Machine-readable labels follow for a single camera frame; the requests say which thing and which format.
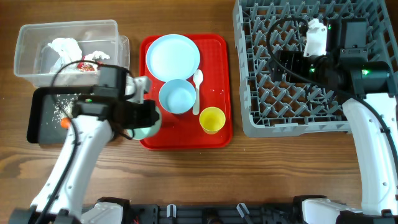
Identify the mint green bowl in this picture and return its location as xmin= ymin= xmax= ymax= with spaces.
xmin=127 ymin=106 xmax=162 ymax=140

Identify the light blue bowl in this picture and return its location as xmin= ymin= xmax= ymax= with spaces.
xmin=159 ymin=79 xmax=197 ymax=114

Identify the orange carrot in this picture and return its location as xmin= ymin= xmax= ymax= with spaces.
xmin=60 ymin=118 xmax=71 ymax=129

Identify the white rice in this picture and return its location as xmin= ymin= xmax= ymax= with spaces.
xmin=52 ymin=93 xmax=78 ymax=122

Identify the red snack wrapper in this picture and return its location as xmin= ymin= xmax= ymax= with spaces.
xmin=76 ymin=62 xmax=98 ymax=72

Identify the small twisted white napkin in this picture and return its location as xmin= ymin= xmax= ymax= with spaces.
xmin=82 ymin=50 xmax=110 ymax=63

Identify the yellow plastic cup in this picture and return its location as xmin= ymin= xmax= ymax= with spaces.
xmin=199 ymin=107 xmax=226 ymax=134

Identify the large white napkin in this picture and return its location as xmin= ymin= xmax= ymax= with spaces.
xmin=47 ymin=38 xmax=82 ymax=73

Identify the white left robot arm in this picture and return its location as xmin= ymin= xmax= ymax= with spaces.
xmin=9 ymin=64 xmax=160 ymax=223

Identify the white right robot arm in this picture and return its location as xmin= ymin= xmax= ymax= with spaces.
xmin=270 ymin=18 xmax=397 ymax=223

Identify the grey dishwasher rack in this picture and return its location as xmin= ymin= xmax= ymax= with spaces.
xmin=233 ymin=0 xmax=397 ymax=138

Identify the black waste tray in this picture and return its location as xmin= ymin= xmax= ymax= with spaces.
xmin=27 ymin=86 xmax=93 ymax=145

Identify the clear plastic waste bin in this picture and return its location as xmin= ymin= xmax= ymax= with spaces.
xmin=14 ymin=20 xmax=130 ymax=87

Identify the red plastic tray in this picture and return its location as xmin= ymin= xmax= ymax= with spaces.
xmin=139 ymin=34 xmax=233 ymax=151

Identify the light blue plate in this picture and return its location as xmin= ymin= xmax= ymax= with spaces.
xmin=146 ymin=34 xmax=201 ymax=82

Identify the white plastic spoon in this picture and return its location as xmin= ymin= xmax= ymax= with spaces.
xmin=192 ymin=69 xmax=204 ymax=115

